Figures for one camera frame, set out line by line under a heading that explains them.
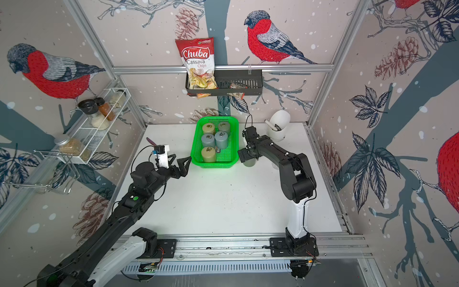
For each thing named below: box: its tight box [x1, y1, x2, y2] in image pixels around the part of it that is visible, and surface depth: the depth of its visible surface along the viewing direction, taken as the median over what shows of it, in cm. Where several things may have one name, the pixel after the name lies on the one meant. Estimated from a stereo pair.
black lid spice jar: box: [77, 98, 110, 131], surface depth 73 cm
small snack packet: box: [226, 82, 249, 100], surface depth 92 cm
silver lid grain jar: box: [53, 134, 85, 157], surface depth 61 cm
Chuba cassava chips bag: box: [175, 37, 219, 100], surface depth 85 cm
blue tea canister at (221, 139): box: [214, 130, 229, 149], surface depth 106 cm
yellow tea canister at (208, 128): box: [202, 123, 216, 136], surface depth 109 cm
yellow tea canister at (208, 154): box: [200, 145, 216, 163], surface depth 97 cm
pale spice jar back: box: [109, 89, 127, 109], surface depth 87 cm
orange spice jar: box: [94, 96, 116, 122], surface depth 77 cm
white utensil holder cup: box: [267, 109, 291, 142], surface depth 109 cm
